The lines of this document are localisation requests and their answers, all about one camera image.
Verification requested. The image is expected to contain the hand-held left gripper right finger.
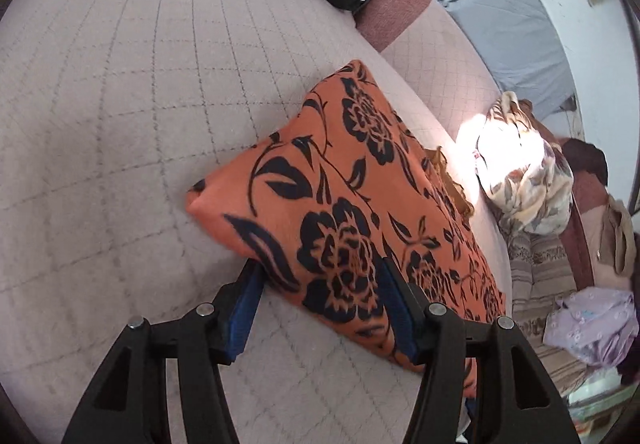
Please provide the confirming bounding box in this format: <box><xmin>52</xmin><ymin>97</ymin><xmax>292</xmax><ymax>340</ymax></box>
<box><xmin>380</xmin><ymin>256</ymin><xmax>583</xmax><ymax>444</ymax></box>

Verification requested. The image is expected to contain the tan knitted garment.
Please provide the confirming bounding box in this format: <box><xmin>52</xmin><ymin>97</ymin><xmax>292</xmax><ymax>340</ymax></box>
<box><xmin>597</xmin><ymin>194</ymin><xmax>638</xmax><ymax>277</ymax></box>

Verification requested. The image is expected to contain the pink quilted bolster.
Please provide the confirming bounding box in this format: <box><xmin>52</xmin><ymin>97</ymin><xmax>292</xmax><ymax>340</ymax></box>
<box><xmin>354</xmin><ymin>0</ymin><xmax>503</xmax><ymax>147</ymax></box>

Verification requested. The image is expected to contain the striped folded blanket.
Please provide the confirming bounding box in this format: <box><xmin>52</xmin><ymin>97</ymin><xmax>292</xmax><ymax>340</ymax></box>
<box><xmin>500</xmin><ymin>219</ymin><xmax>626</xmax><ymax>395</ymax></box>

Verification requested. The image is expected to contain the dark maroon garment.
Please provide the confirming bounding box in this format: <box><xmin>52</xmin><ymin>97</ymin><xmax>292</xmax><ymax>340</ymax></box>
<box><xmin>560</xmin><ymin>138</ymin><xmax>609</xmax><ymax>185</ymax></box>

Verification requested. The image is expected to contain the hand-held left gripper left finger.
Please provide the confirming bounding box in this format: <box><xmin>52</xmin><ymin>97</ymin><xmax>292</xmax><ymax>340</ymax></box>
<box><xmin>60</xmin><ymin>261</ymin><xmax>266</xmax><ymax>444</ymax></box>

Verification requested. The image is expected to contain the lilac garment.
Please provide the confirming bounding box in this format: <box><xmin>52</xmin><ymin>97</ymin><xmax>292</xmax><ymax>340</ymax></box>
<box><xmin>542</xmin><ymin>286</ymin><xmax>640</xmax><ymax>368</ymax></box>

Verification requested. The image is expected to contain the grey-blue sheet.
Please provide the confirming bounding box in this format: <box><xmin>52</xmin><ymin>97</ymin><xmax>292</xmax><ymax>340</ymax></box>
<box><xmin>437</xmin><ymin>0</ymin><xmax>577</xmax><ymax>118</ymax></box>

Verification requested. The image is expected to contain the cream floral blanket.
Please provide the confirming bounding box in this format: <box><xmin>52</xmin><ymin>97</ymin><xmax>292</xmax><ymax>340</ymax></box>
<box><xmin>472</xmin><ymin>91</ymin><xmax>575</xmax><ymax>237</ymax></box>

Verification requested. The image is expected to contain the orange black floral pillow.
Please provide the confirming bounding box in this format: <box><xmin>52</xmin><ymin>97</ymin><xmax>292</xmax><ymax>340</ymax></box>
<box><xmin>185</xmin><ymin>60</ymin><xmax>507</xmax><ymax>400</ymax></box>

